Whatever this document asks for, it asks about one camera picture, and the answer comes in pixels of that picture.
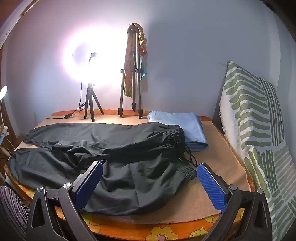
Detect green patterned white pillow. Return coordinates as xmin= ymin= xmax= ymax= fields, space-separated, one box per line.
xmin=218 ymin=60 xmax=288 ymax=241

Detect teal hanging cloth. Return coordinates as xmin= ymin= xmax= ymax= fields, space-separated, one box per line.
xmin=140 ymin=56 xmax=148 ymax=80

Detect orange floral bed sheet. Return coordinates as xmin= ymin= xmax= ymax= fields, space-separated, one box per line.
xmin=22 ymin=109 xmax=245 ymax=241

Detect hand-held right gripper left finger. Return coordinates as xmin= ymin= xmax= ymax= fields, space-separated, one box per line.
xmin=25 ymin=160 xmax=104 ymax=241

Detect white clip lamp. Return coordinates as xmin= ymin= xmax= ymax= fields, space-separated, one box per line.
xmin=0 ymin=85 xmax=10 ymax=139

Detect small black tripod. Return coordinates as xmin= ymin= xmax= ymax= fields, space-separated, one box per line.
xmin=84 ymin=83 xmax=105 ymax=122

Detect white ring light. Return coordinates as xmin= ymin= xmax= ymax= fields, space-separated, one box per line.
xmin=61 ymin=25 xmax=118 ymax=86

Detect orange hanging garland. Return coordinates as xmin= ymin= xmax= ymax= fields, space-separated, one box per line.
xmin=138 ymin=31 xmax=148 ymax=56

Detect yellow patterned scarf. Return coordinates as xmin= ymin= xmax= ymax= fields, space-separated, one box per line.
xmin=124 ymin=70 xmax=134 ymax=98

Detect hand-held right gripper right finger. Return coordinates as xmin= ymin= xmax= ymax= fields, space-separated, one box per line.
xmin=196 ymin=162 xmax=272 ymax=241

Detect folded light blue cloth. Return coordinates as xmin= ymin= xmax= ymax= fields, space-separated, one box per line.
xmin=147 ymin=111 xmax=209 ymax=151

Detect black ring light cable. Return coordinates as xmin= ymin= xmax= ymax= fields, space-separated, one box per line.
xmin=46 ymin=80 xmax=87 ymax=120

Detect person's striped clothing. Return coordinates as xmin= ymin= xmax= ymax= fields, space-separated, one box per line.
xmin=0 ymin=185 xmax=30 ymax=241

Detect beige blanket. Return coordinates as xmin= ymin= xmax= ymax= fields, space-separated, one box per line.
xmin=14 ymin=116 xmax=251 ymax=224

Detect tall grey tripod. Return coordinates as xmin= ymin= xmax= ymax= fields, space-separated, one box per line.
xmin=118 ymin=23 xmax=143 ymax=119

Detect black pants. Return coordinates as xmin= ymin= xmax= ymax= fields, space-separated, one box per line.
xmin=6 ymin=122 xmax=198 ymax=216

